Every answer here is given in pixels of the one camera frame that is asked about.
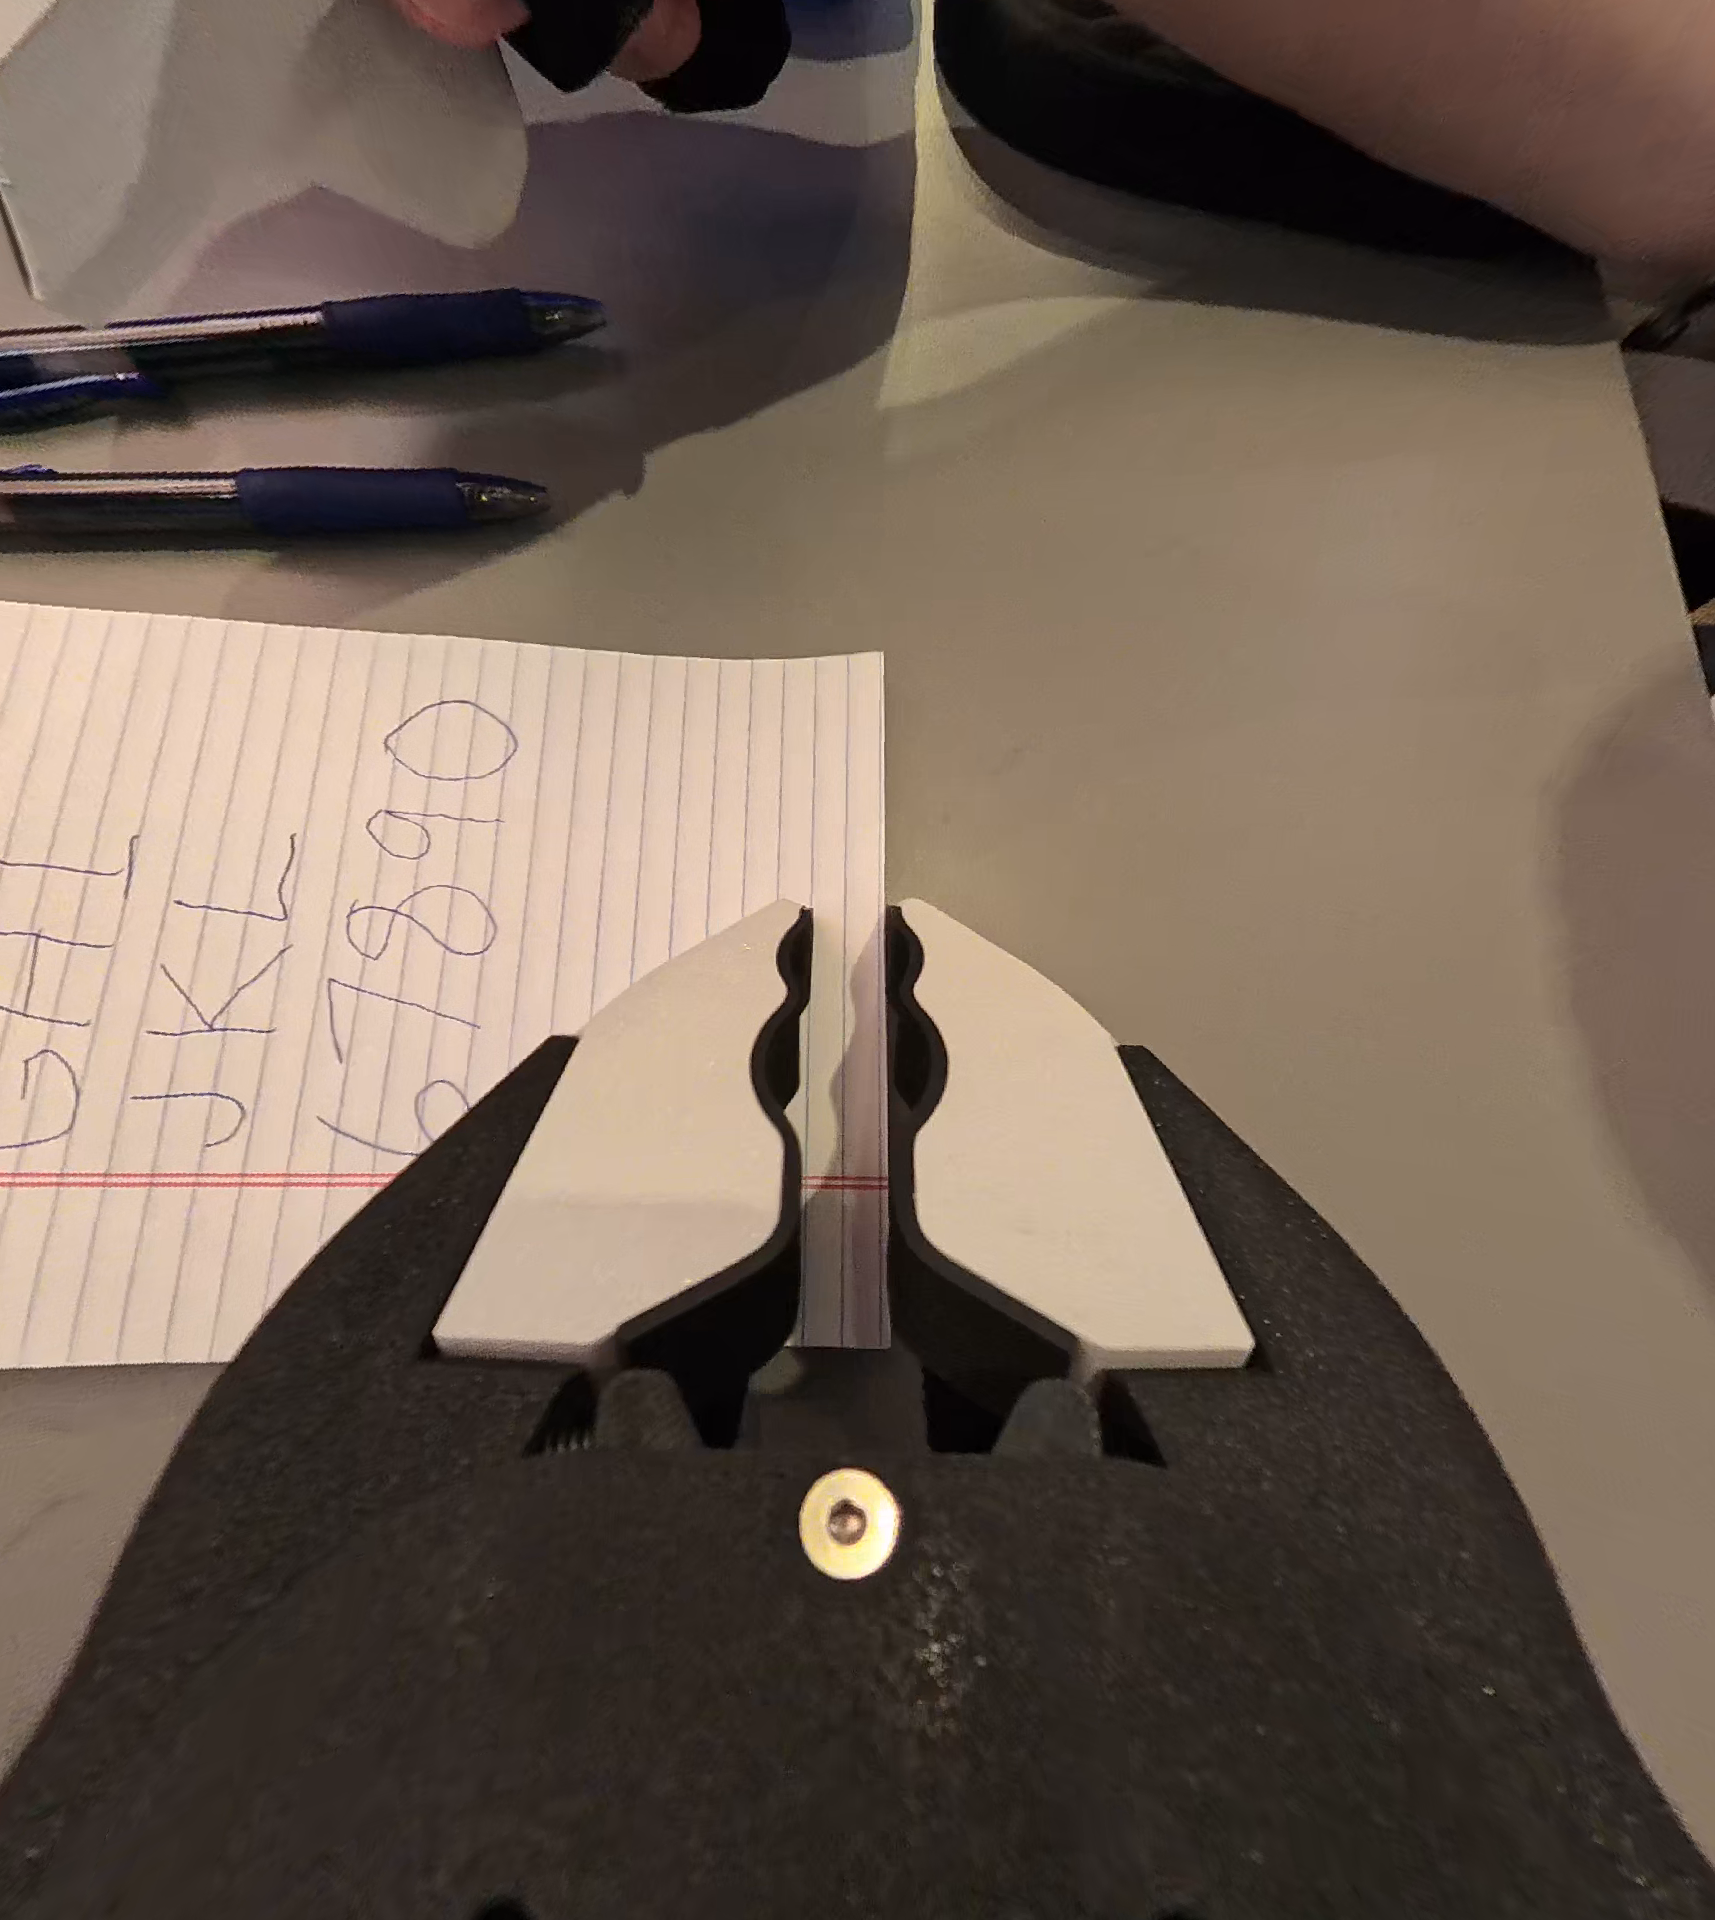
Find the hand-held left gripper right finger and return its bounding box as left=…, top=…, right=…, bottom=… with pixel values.
left=880, top=895, right=1260, bottom=1453

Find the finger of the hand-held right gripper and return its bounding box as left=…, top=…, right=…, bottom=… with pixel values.
left=0, top=0, right=350, bottom=324
left=324, top=0, right=530, bottom=254

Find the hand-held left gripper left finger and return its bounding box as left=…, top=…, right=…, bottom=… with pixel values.
left=430, top=900, right=818, bottom=1450

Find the blue retractable pen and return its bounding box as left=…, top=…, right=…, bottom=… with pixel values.
left=0, top=462, right=554, bottom=546
left=0, top=288, right=608, bottom=425

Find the white lined legal notepad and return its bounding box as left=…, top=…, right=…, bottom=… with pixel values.
left=0, top=592, right=892, bottom=1374

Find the person's right forearm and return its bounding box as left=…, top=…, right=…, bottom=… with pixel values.
left=1098, top=0, right=1715, bottom=309

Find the person's right hand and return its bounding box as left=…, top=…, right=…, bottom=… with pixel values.
left=400, top=0, right=702, bottom=87

